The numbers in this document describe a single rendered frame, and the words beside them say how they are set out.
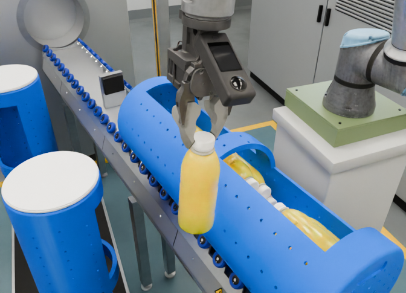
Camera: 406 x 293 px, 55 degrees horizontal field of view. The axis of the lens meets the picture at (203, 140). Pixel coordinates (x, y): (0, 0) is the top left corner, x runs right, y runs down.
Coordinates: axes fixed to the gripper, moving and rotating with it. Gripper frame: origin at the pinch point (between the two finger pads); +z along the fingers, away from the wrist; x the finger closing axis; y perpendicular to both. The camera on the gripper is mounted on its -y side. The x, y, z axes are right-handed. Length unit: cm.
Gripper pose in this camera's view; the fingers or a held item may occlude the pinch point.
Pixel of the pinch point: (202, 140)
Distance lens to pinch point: 64.9
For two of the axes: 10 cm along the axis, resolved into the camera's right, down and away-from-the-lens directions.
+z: -0.8, 8.5, 5.2
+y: -5.0, -4.9, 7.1
